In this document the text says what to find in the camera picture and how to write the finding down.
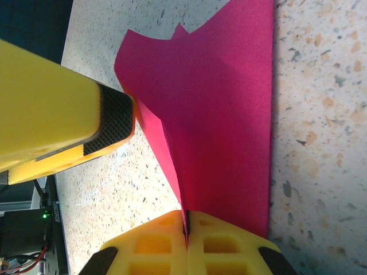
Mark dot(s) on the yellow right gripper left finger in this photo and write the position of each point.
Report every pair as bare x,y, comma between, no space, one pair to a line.
155,249

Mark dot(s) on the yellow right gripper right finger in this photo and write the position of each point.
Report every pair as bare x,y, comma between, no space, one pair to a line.
226,249

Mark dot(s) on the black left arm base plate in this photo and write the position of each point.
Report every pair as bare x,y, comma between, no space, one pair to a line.
57,246

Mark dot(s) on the pink paper sheet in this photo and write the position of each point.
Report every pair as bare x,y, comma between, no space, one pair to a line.
215,114

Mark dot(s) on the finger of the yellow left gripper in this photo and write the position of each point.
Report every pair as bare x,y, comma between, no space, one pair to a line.
48,109
114,117

